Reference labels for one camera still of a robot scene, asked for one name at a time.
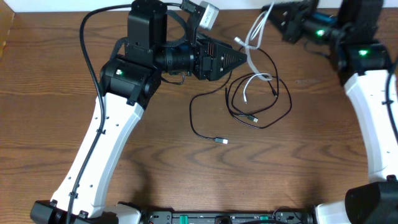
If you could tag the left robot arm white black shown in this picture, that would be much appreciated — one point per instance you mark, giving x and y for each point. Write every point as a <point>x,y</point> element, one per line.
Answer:
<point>158,41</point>

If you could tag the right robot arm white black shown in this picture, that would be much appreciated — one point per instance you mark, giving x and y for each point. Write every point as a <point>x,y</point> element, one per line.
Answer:
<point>366,72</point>

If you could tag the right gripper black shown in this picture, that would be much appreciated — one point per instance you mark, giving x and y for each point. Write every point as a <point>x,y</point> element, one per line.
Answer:
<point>298,13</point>

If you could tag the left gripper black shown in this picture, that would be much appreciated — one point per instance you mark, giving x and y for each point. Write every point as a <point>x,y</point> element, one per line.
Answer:
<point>205,58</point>

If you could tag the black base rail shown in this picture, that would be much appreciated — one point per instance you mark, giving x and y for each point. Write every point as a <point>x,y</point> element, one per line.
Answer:
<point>278,216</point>

